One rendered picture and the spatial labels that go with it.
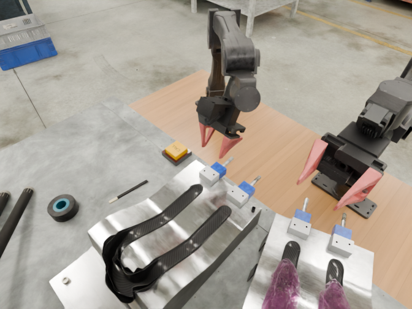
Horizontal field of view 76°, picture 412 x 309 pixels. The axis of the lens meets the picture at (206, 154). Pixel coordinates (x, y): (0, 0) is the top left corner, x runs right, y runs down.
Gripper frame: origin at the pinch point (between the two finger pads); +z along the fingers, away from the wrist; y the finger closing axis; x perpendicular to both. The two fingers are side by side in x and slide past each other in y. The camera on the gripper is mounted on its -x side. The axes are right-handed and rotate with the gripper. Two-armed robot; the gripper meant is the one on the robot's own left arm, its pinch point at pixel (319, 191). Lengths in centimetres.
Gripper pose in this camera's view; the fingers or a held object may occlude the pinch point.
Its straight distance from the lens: 44.2
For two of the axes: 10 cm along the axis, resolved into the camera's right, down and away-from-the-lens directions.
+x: 0.2, 6.6, 7.5
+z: -7.3, 5.2, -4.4
